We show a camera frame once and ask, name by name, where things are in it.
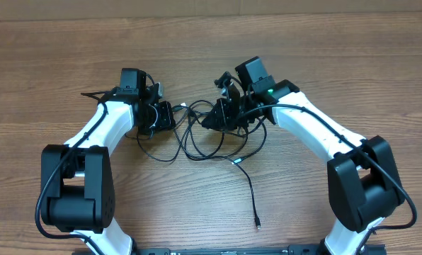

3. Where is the thick black usb cable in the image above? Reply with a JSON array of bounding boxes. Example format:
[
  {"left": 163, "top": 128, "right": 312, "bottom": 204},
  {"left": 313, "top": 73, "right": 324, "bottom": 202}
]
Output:
[{"left": 136, "top": 99, "right": 268, "bottom": 164}]

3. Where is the thin black usb cable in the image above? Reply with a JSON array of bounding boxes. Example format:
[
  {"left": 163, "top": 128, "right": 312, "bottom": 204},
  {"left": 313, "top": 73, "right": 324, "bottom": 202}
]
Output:
[{"left": 182, "top": 106, "right": 268, "bottom": 230}]

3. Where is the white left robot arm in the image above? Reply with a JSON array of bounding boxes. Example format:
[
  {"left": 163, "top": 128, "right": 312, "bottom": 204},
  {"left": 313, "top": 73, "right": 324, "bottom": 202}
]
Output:
[{"left": 34, "top": 68, "right": 175, "bottom": 254}]

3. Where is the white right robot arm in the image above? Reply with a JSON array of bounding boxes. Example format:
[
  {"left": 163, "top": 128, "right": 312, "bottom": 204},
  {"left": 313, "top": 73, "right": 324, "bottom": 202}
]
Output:
[{"left": 202, "top": 57, "right": 406, "bottom": 254}]

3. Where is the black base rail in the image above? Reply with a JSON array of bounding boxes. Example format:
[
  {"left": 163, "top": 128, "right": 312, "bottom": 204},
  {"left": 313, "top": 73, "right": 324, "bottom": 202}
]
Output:
[{"left": 136, "top": 243, "right": 387, "bottom": 255}]

